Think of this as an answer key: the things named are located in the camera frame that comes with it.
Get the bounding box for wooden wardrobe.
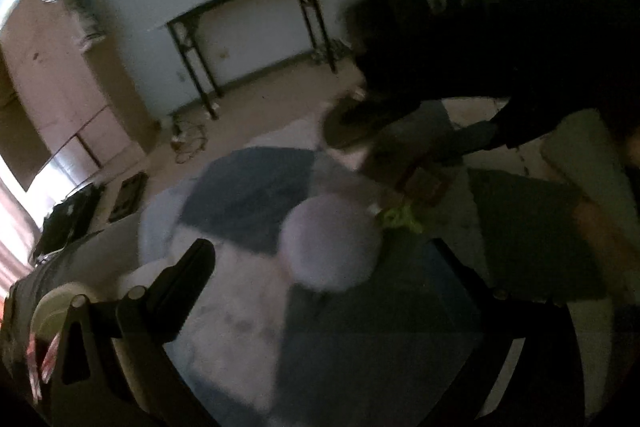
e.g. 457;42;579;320
0;0;157;194

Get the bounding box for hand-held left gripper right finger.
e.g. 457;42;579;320
422;238;587;427

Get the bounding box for tangled floor cable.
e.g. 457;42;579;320
169;118;209;164

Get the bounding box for cream plastic basin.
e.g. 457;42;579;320
31;283;126;358

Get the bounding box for checkered blanket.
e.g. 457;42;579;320
137;99;621;427

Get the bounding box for small black tray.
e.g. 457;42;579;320
109;173;149;224

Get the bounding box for small green figure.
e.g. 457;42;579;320
377;201;427;234

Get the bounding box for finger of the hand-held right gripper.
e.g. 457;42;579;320
340;97;418;128
432;118;503;165

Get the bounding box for brown carton box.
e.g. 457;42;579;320
365;142;458;208

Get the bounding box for round purple plush toy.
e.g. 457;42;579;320
278;194;385;294

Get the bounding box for hanging plastic bag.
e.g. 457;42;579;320
74;0;107;52

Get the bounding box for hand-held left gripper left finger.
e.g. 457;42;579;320
50;238;221;427

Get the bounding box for pink striped curtain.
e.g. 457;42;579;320
0;147;43;293

